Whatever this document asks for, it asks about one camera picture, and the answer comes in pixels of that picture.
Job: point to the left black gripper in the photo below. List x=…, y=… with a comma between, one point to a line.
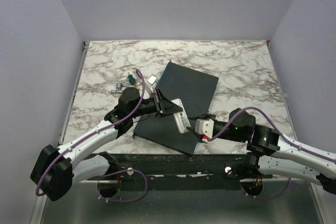
x=165, y=106

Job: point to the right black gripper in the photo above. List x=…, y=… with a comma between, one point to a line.
x=203, y=116

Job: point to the white remote control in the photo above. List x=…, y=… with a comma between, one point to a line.
x=181, y=120

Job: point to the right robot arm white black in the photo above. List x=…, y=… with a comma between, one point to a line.
x=270, y=152

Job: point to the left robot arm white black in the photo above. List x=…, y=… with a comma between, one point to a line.
x=57, y=168

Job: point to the dark flat metal box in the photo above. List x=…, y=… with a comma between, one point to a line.
x=195, y=89

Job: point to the chrome metal fitting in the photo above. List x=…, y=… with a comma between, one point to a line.
x=119, y=88

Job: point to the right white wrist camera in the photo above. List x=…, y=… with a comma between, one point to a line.
x=204, y=128

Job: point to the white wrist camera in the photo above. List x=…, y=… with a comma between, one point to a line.
x=204, y=128
x=149, y=84

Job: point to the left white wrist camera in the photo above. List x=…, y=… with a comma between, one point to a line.
x=149, y=84

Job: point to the green handled screwdriver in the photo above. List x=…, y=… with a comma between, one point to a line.
x=131, y=79

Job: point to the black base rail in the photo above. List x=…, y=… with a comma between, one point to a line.
x=166, y=172

